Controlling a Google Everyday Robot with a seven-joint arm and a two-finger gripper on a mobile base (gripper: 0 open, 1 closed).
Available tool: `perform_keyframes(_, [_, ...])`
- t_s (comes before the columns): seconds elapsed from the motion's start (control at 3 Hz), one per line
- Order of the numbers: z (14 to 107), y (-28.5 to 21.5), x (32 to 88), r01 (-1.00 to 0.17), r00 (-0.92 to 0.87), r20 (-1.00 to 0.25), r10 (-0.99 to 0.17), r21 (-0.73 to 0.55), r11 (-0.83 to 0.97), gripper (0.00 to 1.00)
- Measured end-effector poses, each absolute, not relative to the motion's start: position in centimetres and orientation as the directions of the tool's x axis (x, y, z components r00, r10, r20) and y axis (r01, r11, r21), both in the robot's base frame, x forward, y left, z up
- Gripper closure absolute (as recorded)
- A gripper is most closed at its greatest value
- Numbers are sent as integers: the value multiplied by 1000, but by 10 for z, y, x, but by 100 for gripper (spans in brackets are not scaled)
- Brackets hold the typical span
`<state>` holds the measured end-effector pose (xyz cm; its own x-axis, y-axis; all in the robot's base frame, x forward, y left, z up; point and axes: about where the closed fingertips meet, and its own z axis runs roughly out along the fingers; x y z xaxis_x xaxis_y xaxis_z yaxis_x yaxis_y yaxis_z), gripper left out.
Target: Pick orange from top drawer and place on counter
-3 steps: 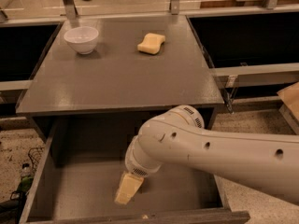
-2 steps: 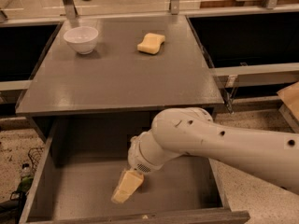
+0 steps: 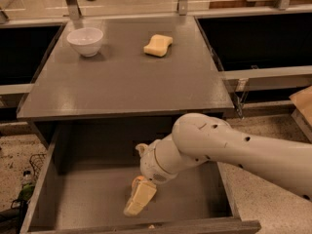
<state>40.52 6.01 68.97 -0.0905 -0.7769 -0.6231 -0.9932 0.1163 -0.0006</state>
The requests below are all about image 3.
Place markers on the orange fruit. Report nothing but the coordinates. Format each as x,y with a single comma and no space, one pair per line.
138,183

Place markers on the grey cabinet counter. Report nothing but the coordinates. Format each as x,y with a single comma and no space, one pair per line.
121,79

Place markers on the green bottle on floor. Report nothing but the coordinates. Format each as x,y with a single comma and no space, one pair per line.
26,192

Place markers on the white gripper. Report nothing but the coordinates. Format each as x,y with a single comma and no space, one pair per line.
151,164

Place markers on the yellow sponge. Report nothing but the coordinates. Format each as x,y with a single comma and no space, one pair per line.
158,45

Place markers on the black wire basket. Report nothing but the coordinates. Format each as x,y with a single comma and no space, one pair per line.
36,162

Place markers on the white ceramic bowl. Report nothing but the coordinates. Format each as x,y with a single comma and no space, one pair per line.
85,41

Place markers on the metal bracket left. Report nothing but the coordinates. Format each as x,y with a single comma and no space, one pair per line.
73,9

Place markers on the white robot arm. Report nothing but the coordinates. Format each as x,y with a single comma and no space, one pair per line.
196,139

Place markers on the metal clamp under rail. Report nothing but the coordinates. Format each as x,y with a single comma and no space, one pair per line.
240,95

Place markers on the open grey top drawer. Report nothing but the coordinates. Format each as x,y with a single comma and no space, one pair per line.
86,179

